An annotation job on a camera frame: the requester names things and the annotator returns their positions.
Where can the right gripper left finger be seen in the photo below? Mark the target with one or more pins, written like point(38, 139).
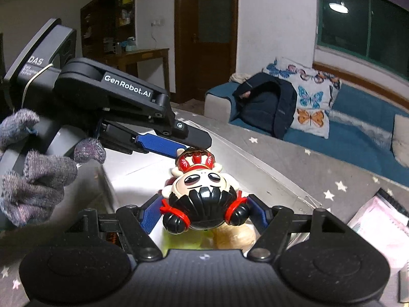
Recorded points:
point(135, 224)

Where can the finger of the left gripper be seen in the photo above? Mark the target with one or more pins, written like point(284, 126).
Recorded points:
point(177, 130)
point(116, 137)

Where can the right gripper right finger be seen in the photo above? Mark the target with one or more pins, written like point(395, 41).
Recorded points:
point(273, 225)

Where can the beige peanut toy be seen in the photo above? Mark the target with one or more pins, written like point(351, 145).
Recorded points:
point(234, 237)

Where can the black-haired doll figure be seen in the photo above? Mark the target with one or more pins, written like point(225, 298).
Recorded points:
point(199, 196)

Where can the green alien toy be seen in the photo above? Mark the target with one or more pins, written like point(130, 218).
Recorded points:
point(191, 239)

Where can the grey knit gloved hand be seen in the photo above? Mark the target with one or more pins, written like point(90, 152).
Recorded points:
point(31, 197)

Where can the grey cardboard box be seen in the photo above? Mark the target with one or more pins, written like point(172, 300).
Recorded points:
point(135, 178)

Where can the wooden side table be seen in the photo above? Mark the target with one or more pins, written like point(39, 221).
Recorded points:
point(124, 59)

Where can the dark wooden shelf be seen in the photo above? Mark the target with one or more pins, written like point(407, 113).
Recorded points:
point(105, 24)

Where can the dark blue backpack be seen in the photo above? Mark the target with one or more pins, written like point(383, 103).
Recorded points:
point(266, 102)

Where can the pink tissue pack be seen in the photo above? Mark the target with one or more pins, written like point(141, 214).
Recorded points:
point(381, 225)

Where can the dark wooden door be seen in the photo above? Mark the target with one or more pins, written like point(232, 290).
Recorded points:
point(205, 46)

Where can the butterfly print pillow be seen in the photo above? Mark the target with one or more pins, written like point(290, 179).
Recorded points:
point(316, 93)

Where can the grey cushion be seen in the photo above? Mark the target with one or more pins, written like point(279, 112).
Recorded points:
point(400, 140)

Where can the green framed window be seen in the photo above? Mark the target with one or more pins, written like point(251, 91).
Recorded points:
point(372, 30)

